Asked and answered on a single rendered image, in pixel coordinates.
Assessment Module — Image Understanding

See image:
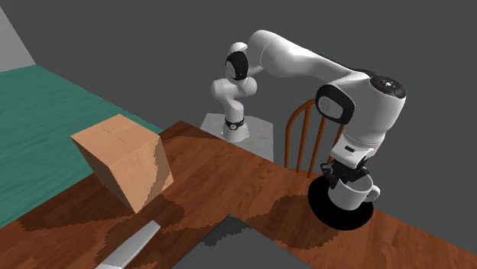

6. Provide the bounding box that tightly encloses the silver flat bar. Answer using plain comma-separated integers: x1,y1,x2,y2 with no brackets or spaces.
94,219,162,269

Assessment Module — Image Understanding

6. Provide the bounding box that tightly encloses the brown cardboard box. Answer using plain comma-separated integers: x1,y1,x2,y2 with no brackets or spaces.
70,113,175,215

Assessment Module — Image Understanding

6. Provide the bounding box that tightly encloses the dark grey flat slab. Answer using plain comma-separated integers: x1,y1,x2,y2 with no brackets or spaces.
169,214,315,269

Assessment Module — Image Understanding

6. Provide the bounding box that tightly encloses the brown wooden table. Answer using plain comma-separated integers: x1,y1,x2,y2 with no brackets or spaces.
0,119,477,269

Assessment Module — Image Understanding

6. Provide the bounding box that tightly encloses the white cup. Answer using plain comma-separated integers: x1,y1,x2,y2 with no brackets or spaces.
327,173,381,212

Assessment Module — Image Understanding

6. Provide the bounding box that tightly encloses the brown wooden chair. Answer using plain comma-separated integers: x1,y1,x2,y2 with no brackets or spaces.
284,98,346,179

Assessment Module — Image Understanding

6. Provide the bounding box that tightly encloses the black round plate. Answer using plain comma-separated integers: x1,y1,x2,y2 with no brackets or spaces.
307,174,375,232

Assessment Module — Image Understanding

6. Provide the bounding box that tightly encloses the grey robot stand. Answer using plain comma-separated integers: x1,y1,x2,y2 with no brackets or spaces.
200,112,275,164

